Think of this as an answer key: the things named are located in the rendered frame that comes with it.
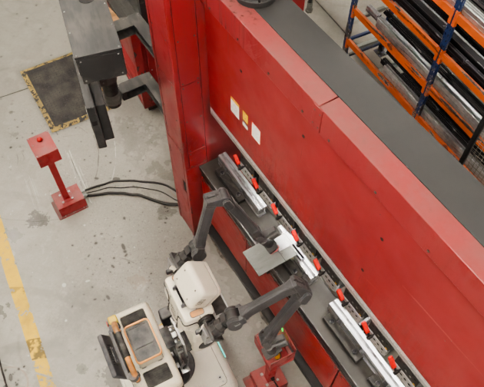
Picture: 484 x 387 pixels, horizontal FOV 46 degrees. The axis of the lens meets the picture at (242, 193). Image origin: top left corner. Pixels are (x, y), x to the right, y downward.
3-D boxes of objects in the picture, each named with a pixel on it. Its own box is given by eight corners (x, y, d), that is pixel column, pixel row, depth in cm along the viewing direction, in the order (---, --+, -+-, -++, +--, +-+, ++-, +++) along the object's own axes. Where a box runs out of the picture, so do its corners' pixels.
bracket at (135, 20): (103, 34, 344) (101, 25, 338) (140, 21, 351) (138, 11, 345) (132, 75, 325) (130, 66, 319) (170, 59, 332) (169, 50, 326)
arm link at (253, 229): (214, 190, 289) (220, 205, 282) (223, 185, 288) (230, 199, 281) (252, 232, 320) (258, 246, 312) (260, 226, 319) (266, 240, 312)
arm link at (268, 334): (299, 278, 286) (305, 293, 278) (308, 280, 289) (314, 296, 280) (255, 333, 305) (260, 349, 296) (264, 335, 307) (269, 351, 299)
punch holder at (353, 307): (340, 300, 298) (345, 287, 284) (353, 292, 300) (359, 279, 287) (358, 324, 291) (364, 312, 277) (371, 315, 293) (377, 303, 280)
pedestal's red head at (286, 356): (253, 342, 338) (254, 331, 323) (277, 330, 342) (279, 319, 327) (270, 372, 328) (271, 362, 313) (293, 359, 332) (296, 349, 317)
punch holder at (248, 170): (240, 169, 345) (240, 152, 331) (251, 163, 347) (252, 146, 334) (253, 186, 338) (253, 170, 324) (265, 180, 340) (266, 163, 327)
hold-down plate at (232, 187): (214, 172, 380) (214, 170, 378) (221, 169, 382) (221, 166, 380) (238, 204, 366) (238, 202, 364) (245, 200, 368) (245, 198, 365)
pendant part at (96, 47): (91, 103, 384) (57, -3, 313) (127, 94, 389) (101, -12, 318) (106, 160, 358) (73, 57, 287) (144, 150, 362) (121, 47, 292)
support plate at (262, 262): (242, 253, 334) (242, 252, 333) (280, 232, 342) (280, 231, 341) (259, 276, 326) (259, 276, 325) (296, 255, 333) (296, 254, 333)
